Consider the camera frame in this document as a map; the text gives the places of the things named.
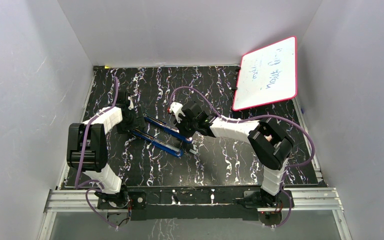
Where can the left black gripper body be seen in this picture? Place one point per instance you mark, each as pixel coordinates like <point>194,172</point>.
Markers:
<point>132,122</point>

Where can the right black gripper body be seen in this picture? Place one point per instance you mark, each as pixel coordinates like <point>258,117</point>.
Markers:
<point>188,128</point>

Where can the blue stapler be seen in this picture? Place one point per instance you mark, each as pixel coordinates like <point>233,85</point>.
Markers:
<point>172,150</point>
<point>167,128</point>

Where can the small white staple strip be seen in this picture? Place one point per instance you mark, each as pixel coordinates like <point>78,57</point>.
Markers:
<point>194,152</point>

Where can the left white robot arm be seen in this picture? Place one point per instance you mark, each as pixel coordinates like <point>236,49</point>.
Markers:
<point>87,150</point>

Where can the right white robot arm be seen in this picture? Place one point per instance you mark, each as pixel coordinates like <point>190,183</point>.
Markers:
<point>270,143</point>

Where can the pink framed whiteboard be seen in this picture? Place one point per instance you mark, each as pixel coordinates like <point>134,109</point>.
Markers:
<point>267,75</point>

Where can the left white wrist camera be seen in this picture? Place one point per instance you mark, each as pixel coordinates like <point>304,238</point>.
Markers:
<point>130,103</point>

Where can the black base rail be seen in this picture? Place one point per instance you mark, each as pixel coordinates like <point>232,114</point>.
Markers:
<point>246,202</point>

